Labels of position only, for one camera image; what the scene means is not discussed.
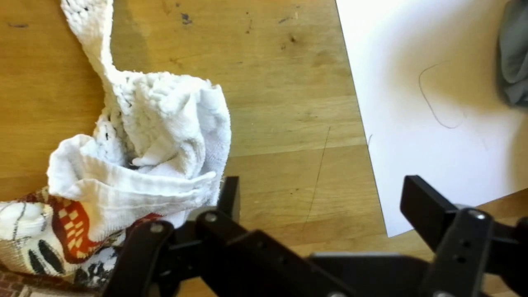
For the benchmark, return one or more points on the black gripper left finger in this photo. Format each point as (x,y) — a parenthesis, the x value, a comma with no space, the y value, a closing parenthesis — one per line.
(149,258)

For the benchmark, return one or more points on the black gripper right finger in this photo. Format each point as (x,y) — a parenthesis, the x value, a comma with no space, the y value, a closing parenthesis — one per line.
(467,248)

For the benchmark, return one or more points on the white towel with red print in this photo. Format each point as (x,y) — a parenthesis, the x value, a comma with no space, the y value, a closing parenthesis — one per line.
(165,132)

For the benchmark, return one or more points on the wooden roll-top desk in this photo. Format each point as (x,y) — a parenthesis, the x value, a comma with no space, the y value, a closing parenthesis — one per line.
(286,109)

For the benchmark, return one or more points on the white paper sheet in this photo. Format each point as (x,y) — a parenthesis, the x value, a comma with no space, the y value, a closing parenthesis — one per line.
(429,83)

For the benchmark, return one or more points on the blue cloth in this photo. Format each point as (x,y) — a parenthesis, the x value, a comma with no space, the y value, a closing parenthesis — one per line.
(517,55)

